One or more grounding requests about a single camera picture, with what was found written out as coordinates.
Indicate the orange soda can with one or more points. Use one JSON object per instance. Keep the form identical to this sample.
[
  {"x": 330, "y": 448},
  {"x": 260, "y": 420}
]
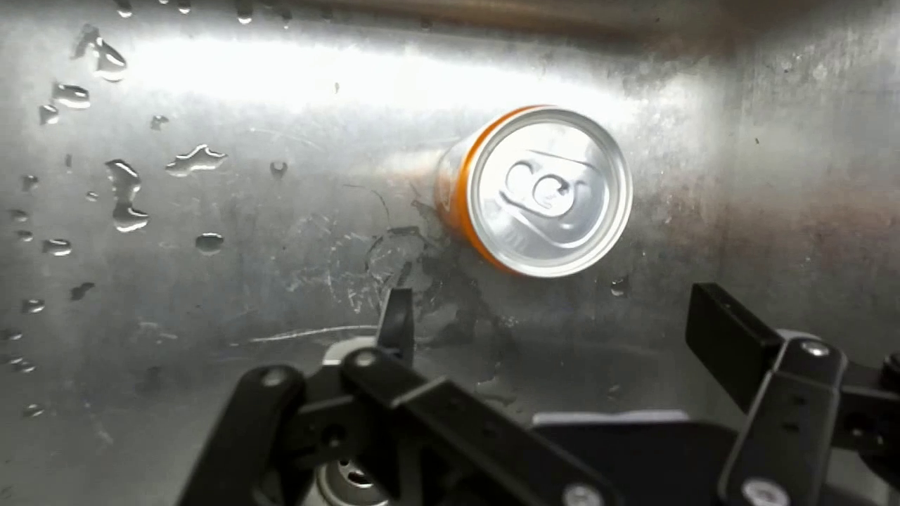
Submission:
[{"x": 550, "y": 192}]

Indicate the metal sink drain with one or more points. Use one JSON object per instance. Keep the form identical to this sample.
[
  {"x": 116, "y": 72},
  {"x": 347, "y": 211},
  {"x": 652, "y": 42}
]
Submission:
[{"x": 350, "y": 482}]

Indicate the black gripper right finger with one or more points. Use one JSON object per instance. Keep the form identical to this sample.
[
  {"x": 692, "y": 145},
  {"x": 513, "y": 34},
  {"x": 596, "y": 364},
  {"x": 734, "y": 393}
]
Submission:
[{"x": 796, "y": 402}]

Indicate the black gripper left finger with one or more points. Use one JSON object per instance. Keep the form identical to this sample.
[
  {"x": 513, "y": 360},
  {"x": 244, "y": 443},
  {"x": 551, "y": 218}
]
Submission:
[{"x": 412, "y": 440}]

